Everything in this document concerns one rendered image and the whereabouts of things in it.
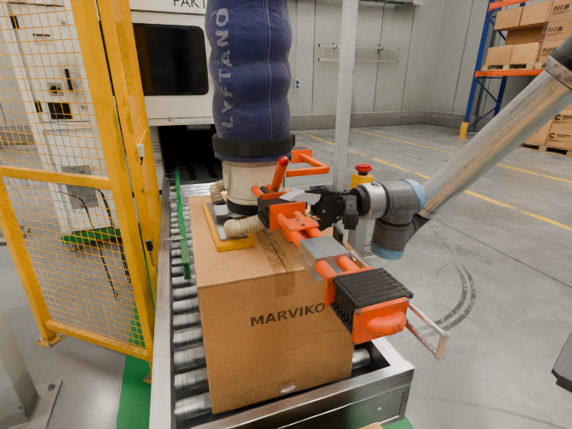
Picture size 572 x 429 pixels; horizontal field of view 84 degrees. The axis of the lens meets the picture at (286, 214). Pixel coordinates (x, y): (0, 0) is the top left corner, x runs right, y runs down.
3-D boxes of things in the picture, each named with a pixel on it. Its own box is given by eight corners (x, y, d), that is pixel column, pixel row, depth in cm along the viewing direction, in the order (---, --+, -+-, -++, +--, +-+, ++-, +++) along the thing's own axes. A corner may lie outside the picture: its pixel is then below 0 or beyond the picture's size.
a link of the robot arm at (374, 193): (383, 223, 78) (389, 185, 75) (366, 225, 77) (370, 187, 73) (363, 210, 86) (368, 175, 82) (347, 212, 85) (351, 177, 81)
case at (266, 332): (198, 285, 136) (187, 196, 120) (288, 270, 147) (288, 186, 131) (212, 415, 83) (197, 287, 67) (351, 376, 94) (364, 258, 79)
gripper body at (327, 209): (306, 214, 81) (347, 208, 85) (319, 227, 74) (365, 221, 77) (306, 185, 78) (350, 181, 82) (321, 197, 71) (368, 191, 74)
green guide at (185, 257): (167, 181, 276) (165, 171, 273) (179, 180, 279) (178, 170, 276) (166, 283, 136) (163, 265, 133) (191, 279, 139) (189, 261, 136)
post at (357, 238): (336, 355, 171) (351, 173, 133) (347, 352, 173) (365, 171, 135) (342, 365, 165) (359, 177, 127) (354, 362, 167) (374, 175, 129)
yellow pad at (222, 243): (202, 207, 110) (201, 193, 108) (231, 203, 114) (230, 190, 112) (217, 253, 81) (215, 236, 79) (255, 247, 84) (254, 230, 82)
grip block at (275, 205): (256, 217, 77) (255, 194, 74) (294, 212, 80) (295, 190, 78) (266, 231, 69) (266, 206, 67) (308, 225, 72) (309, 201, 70)
